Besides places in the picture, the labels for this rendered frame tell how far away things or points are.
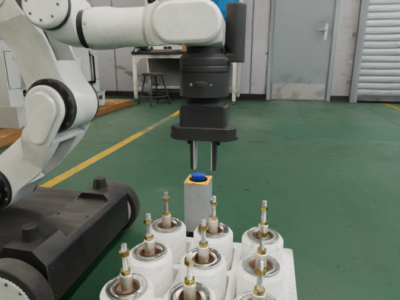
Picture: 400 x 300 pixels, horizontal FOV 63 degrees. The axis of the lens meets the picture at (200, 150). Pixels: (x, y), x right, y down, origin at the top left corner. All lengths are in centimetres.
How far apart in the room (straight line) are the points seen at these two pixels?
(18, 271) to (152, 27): 62
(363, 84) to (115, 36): 525
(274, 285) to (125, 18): 55
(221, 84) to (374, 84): 522
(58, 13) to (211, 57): 26
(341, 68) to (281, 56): 93
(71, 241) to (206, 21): 68
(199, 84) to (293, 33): 507
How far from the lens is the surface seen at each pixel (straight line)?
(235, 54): 58
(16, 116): 316
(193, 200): 95
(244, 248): 80
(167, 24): 55
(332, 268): 120
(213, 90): 56
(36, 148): 97
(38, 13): 63
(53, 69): 94
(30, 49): 97
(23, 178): 108
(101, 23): 61
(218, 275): 70
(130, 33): 59
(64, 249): 95
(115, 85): 626
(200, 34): 54
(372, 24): 570
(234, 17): 58
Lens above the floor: 65
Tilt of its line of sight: 16 degrees down
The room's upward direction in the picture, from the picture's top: straight up
